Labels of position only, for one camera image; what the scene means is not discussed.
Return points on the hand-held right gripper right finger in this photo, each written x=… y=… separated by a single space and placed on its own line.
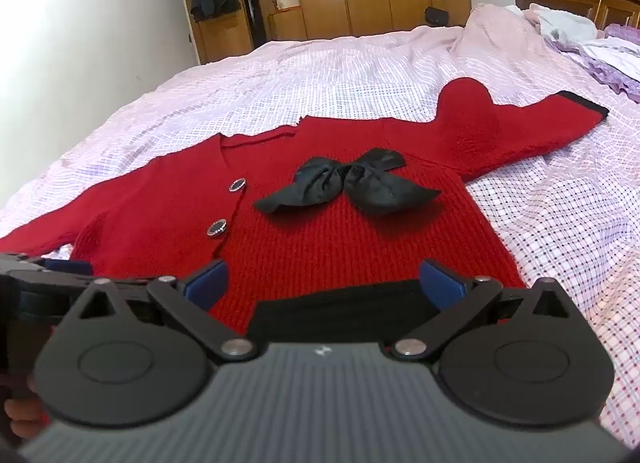
x=440 y=281

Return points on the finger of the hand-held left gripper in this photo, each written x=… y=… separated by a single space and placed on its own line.
x=65 y=266

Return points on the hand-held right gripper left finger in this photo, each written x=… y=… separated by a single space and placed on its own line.
x=207 y=284

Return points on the red knit cardigan black bow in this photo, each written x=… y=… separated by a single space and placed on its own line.
x=325 y=253

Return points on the person's left hand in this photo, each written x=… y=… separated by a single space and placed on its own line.
x=22 y=413

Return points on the pink checked bed sheet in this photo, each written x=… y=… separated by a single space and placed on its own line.
x=300 y=78

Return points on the pink blanket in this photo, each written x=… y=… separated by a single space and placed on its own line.
x=500 y=43

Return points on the black bag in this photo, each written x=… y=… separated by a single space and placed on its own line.
x=437 y=16

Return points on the pale blue cloth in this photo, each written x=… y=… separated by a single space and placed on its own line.
x=565 y=23

